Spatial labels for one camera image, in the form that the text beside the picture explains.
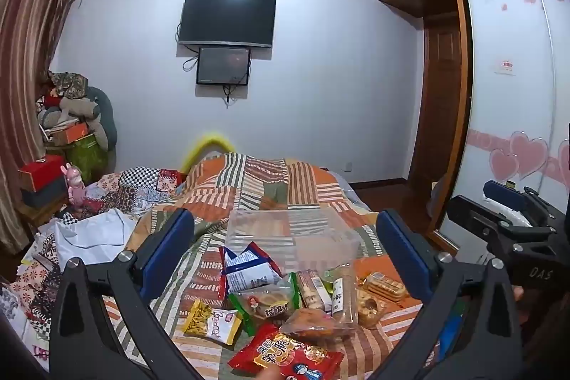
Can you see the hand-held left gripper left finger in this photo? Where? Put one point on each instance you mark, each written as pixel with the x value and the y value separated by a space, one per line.
pixel 171 242

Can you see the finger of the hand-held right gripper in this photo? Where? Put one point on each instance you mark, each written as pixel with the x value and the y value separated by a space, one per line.
pixel 472 215
pixel 505 192

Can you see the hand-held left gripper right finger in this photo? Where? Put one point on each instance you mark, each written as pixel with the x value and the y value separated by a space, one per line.
pixel 400 246

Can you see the purple-ended long biscuit packet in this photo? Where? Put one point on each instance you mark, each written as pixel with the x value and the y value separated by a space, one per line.
pixel 310 288

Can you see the clear plastic container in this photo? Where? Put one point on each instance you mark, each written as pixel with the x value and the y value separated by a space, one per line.
pixel 294 228

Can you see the green-edged clear snack bag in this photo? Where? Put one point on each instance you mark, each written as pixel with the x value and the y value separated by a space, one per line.
pixel 267 304

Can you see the person's right hand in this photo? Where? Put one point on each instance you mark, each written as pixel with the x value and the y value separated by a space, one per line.
pixel 519 293

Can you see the grey bag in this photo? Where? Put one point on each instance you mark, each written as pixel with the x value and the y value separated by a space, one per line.
pixel 436 197

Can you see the clear cookie tray pack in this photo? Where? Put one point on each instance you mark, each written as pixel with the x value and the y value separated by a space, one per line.
pixel 385 285

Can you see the checkered patchwork quilt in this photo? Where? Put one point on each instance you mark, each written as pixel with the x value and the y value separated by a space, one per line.
pixel 129 188

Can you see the clear round cookie bag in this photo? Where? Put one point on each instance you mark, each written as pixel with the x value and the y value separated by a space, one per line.
pixel 372 308

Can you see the clear tube snack packet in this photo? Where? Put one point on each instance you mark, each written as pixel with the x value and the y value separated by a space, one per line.
pixel 349 300

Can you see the grey bed sheet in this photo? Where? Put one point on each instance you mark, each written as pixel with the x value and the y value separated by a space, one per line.
pixel 352 191

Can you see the white plastic bag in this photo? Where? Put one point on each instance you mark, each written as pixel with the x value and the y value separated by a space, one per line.
pixel 93 233

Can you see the blue white snack packet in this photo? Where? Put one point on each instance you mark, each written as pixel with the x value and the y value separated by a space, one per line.
pixel 247 273

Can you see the yellow chips packet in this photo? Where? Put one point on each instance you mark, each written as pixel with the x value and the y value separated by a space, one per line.
pixel 209 320

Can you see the yellow chair back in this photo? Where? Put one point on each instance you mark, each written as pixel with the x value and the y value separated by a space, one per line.
pixel 209 142

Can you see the orange striped patchwork blanket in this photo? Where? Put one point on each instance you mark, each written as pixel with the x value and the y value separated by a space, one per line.
pixel 267 188

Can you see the brown wooden door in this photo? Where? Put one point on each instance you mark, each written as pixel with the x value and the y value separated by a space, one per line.
pixel 438 104

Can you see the pink plush toy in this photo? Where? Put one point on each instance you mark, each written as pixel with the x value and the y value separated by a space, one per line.
pixel 75 186

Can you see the clear pastry bag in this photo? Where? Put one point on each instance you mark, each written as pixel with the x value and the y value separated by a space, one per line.
pixel 316 324

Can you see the green cardboard box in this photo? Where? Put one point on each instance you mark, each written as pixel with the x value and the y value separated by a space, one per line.
pixel 89 159

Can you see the wooden wardrobe with heart doors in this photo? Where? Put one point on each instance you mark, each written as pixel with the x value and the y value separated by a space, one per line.
pixel 503 73

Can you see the dark grey box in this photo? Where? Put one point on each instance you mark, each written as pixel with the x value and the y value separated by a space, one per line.
pixel 44 195

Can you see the red box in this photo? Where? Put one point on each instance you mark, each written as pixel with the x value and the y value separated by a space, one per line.
pixel 42 173

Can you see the orange cardboard box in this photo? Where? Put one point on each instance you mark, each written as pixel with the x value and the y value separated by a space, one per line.
pixel 69 134

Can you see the red snack packet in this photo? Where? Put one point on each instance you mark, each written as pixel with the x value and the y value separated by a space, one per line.
pixel 285 355

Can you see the grey plush toy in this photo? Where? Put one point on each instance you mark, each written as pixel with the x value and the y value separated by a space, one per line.
pixel 84 106

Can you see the floral fabric bundle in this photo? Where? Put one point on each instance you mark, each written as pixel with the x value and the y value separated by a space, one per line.
pixel 69 81

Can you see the striped brown curtain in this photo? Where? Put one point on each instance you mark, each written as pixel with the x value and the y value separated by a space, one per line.
pixel 31 50

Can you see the white wall outlet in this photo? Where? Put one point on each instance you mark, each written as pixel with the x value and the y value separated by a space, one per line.
pixel 348 166

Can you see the small black wall monitor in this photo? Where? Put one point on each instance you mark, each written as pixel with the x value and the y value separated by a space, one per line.
pixel 222 66

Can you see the black wall television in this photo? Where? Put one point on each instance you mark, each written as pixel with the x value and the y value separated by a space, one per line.
pixel 226 19

